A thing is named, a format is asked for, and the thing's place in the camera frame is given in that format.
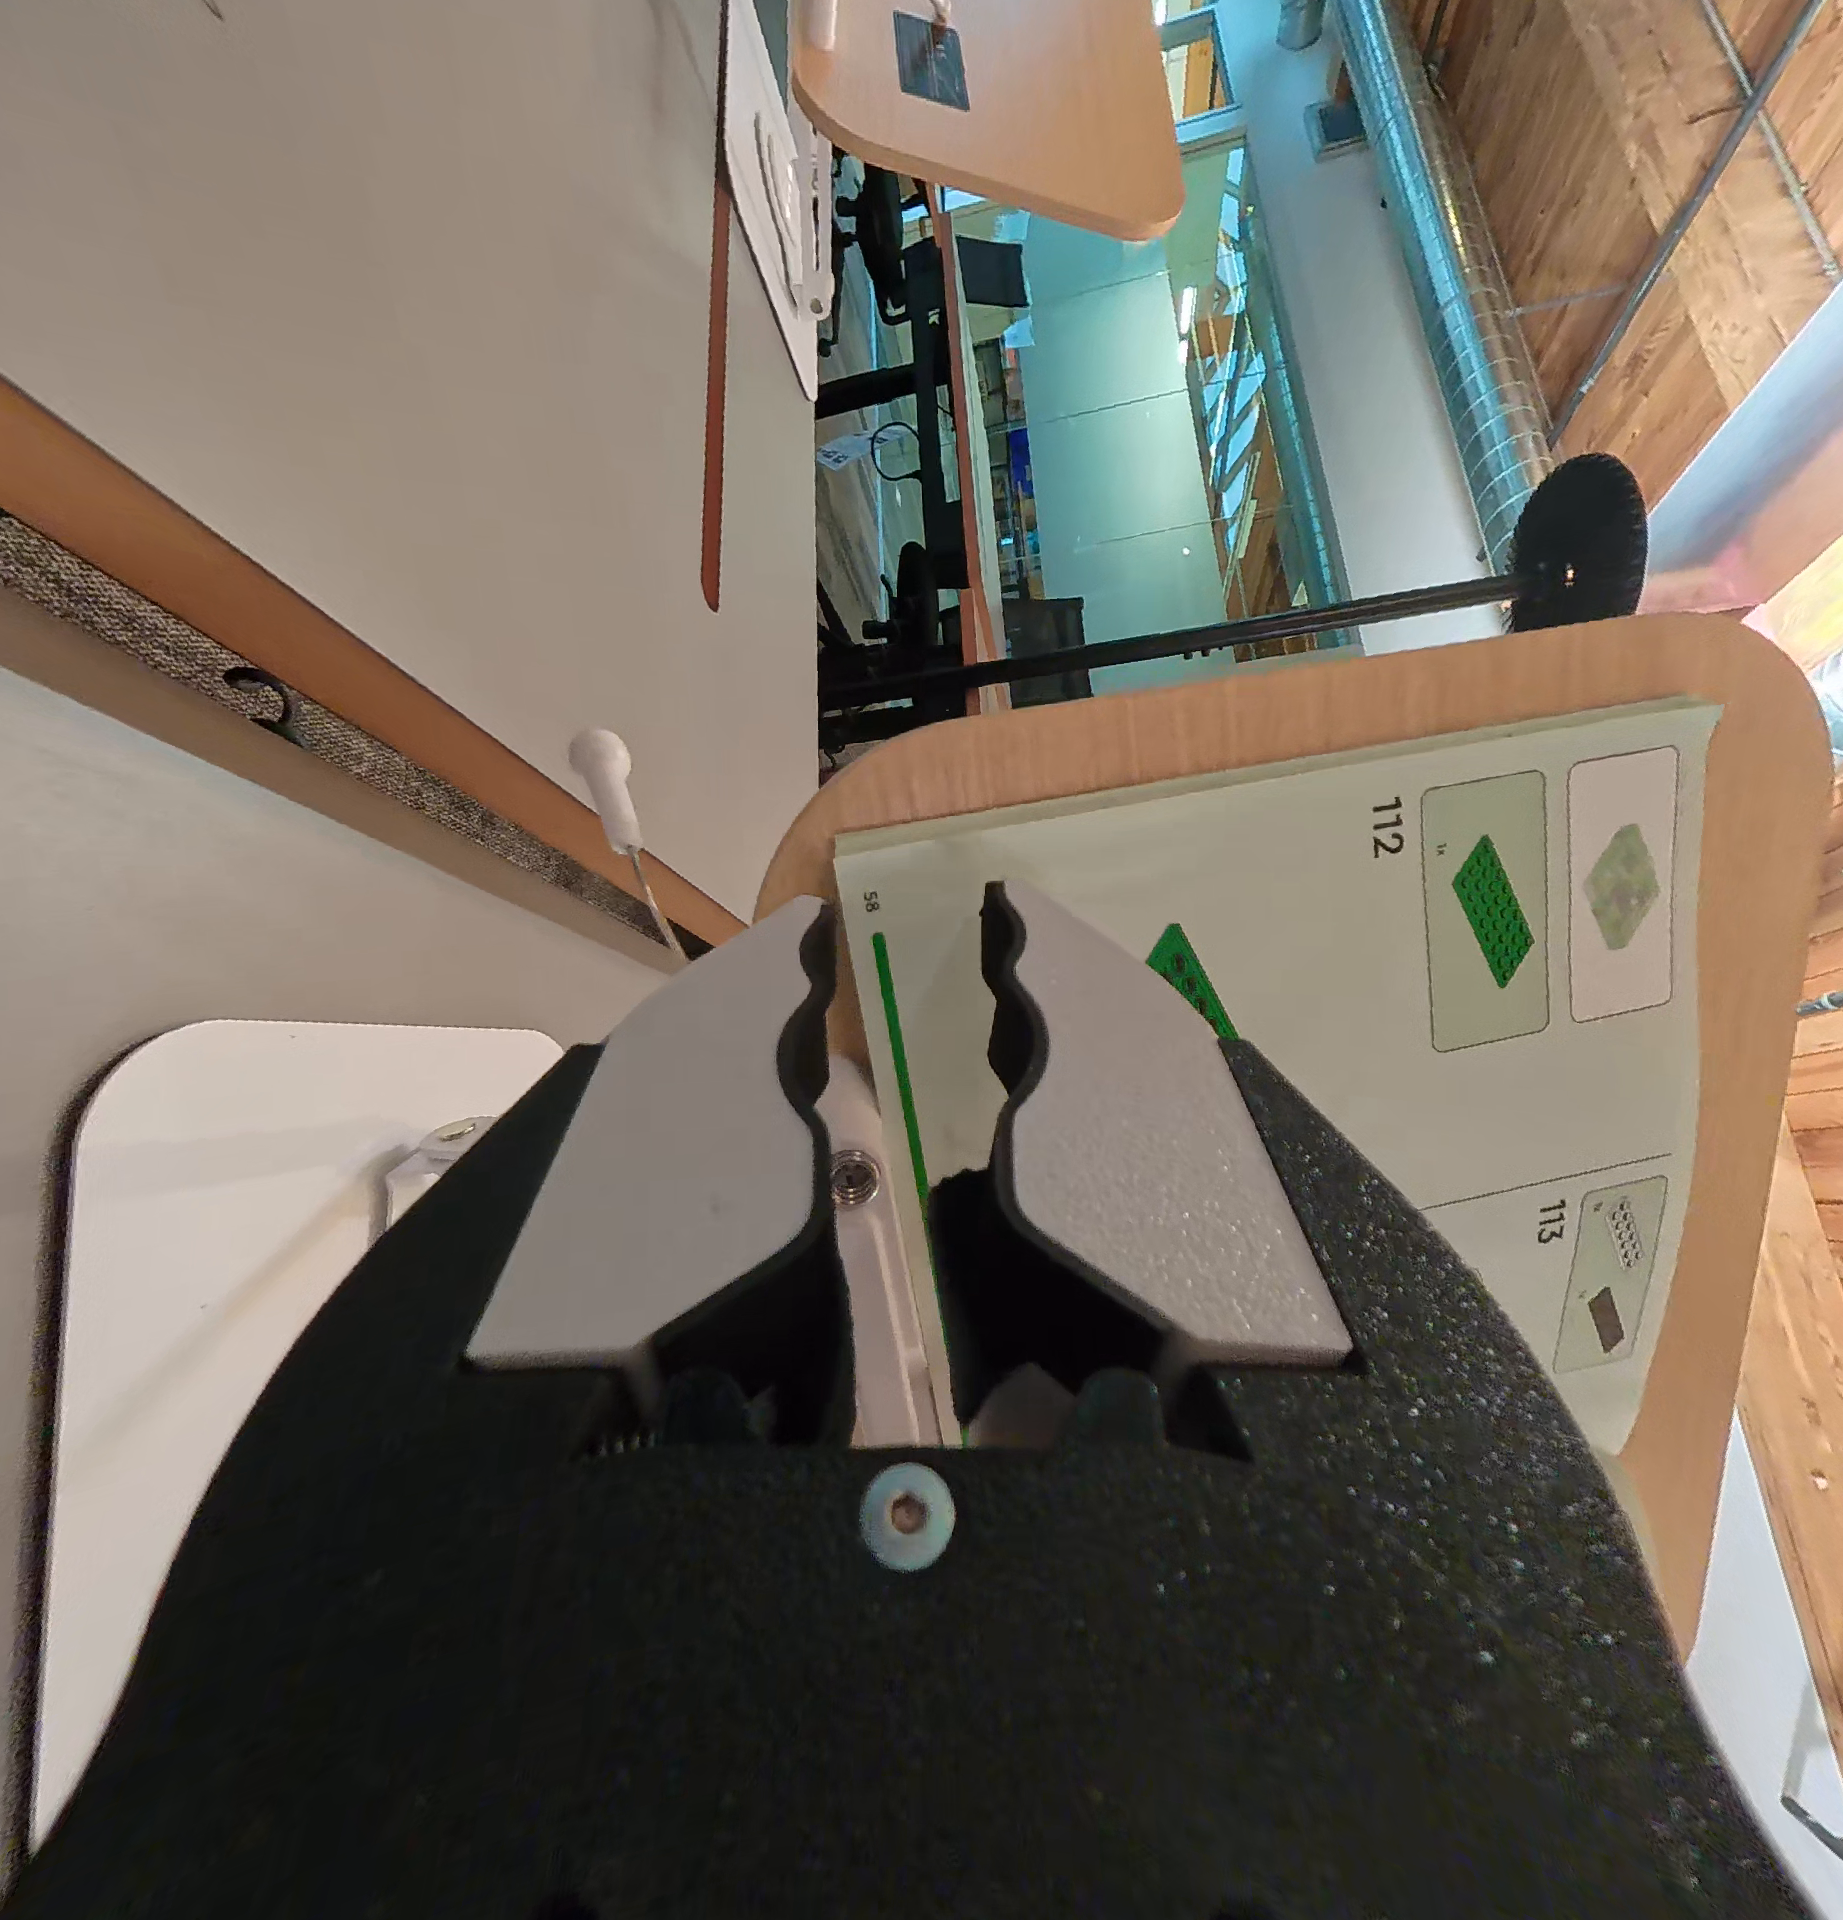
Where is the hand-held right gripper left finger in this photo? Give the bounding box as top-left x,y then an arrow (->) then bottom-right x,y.
464,896 -> 856,1448

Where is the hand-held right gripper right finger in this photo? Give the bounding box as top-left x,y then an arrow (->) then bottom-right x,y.
925,880 -> 1351,1448

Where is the grey desk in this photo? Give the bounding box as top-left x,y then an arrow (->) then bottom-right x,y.
0,601 -> 714,1920

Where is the wood-edged pale desk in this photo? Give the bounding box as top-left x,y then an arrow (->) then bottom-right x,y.
0,0 -> 824,950

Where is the toy brick instruction booklet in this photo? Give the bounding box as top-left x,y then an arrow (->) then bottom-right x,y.
834,696 -> 1725,1460

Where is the white book stand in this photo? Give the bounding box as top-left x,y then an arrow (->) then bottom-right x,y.
373,1057 -> 959,1448

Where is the black hook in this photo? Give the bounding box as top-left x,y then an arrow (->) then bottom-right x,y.
222,667 -> 308,752

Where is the black pole stand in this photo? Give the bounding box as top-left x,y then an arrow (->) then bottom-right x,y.
820,451 -> 1651,714

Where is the grey felt divider strip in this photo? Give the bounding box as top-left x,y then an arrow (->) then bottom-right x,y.
0,511 -> 698,963

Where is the white bulb-ended cord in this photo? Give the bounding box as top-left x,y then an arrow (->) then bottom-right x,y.
568,726 -> 691,963

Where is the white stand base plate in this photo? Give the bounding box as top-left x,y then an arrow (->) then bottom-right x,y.
27,1021 -> 569,1854
718,0 -> 843,405

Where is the silver ventilation duct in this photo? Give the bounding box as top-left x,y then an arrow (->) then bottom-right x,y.
1329,0 -> 1564,579

